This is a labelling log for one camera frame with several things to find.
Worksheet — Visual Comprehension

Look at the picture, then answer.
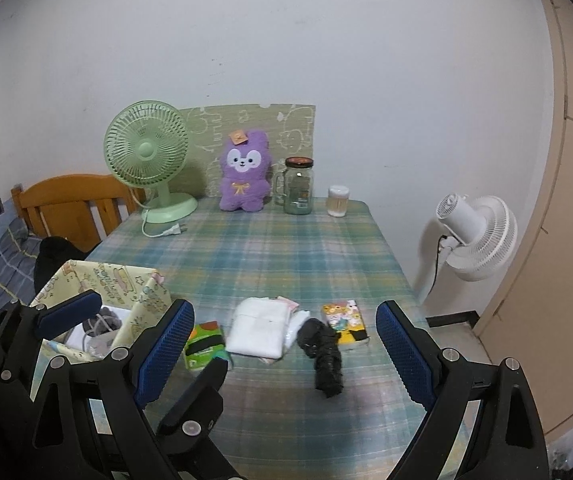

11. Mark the green tissue pack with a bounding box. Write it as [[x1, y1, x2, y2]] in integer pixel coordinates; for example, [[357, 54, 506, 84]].
[[182, 321, 230, 372]]

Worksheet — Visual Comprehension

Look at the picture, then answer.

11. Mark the black fan cable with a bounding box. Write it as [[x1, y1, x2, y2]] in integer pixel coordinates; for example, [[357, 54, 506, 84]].
[[429, 232, 450, 295]]

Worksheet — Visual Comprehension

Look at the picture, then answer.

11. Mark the beige door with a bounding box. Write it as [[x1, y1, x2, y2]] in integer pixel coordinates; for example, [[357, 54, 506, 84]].
[[474, 0, 573, 451]]

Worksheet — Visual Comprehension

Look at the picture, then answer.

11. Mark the white towel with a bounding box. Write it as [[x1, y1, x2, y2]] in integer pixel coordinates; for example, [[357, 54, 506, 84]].
[[225, 296, 292, 360]]

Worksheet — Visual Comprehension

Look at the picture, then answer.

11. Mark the black plastic bag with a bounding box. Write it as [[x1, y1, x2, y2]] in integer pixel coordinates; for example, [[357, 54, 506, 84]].
[[297, 317, 343, 399]]

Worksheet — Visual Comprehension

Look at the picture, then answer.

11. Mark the white plastic bottle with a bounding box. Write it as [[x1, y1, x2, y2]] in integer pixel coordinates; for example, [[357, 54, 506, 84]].
[[286, 310, 312, 351]]

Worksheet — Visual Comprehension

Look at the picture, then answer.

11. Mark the grey cloth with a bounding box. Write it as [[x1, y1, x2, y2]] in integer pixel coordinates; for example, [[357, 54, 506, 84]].
[[81, 306, 122, 336]]

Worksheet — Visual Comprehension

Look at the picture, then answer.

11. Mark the yellow cartoon tissue pack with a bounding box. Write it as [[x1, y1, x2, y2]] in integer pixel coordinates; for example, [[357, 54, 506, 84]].
[[321, 299, 370, 352]]

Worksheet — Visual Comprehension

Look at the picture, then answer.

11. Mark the wooden bed headboard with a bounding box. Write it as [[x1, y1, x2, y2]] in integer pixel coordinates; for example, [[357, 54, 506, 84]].
[[10, 174, 147, 253]]

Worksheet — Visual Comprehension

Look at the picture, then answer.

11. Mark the white power plug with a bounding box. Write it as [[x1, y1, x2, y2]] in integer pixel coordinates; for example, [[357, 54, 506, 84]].
[[140, 207, 187, 238]]

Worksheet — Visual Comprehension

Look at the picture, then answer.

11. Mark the black garment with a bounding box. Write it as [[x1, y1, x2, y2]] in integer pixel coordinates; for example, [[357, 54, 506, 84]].
[[34, 236, 90, 293]]

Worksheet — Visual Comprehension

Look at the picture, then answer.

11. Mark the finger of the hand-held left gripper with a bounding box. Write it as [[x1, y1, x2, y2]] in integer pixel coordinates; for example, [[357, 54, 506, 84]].
[[156, 360, 230, 436], [0, 290, 103, 351]]

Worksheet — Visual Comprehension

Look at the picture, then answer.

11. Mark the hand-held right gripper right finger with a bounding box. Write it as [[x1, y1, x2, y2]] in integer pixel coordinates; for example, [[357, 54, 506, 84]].
[[375, 300, 551, 480]]

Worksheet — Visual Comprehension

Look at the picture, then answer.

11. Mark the white standing fan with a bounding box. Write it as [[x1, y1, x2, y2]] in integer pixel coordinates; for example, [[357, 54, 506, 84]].
[[435, 193, 519, 282]]

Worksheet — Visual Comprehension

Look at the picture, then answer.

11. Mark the green printed board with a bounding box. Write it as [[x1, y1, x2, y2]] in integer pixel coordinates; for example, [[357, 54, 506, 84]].
[[179, 104, 316, 200]]

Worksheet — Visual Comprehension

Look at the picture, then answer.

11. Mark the blue plaid pillow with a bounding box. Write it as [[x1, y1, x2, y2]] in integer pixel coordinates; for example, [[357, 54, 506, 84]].
[[0, 217, 42, 311]]

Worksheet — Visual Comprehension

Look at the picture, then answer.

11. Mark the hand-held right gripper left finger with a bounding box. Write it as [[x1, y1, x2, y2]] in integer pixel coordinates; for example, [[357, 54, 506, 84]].
[[31, 299, 196, 480]]

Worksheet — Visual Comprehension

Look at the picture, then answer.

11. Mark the cotton swab container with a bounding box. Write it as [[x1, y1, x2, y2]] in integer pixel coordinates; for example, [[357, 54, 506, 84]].
[[327, 185, 351, 217]]

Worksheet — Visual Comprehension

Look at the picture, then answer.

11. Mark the glass jar mug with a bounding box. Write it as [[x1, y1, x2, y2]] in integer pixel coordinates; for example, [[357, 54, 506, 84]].
[[272, 157, 315, 216]]

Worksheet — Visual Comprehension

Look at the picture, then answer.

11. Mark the green desk fan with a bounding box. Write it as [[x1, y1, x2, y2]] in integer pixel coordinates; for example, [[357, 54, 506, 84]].
[[104, 101, 198, 224]]

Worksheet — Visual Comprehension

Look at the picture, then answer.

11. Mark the cartoon print storage box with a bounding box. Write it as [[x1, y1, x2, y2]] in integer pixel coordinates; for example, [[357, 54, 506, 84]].
[[30, 259, 173, 365]]

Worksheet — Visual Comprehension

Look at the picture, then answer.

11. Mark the purple plush toy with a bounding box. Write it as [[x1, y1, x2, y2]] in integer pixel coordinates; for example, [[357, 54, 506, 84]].
[[218, 129, 273, 212]]

